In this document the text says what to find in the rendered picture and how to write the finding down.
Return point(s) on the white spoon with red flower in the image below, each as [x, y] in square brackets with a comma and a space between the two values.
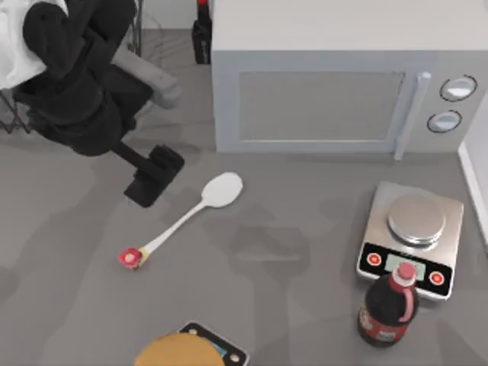
[221, 190]

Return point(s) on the pale grey rounded box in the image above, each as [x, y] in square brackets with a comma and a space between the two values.
[152, 76]

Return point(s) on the black bottle with red cap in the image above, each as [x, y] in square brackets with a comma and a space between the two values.
[202, 42]

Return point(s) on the grey microwave door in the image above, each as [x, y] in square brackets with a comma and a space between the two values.
[320, 106]

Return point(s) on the brown round bread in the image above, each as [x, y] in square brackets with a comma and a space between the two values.
[179, 350]

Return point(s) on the black flat device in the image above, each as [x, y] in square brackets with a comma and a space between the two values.
[228, 348]

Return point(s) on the pale grey microwave oven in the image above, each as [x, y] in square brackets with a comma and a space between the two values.
[305, 38]

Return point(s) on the silver kitchen scale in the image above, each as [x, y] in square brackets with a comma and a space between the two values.
[415, 221]

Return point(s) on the small microwave knob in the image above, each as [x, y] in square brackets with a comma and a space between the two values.
[444, 121]

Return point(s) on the large microwave knob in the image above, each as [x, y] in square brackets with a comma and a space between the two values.
[458, 88]

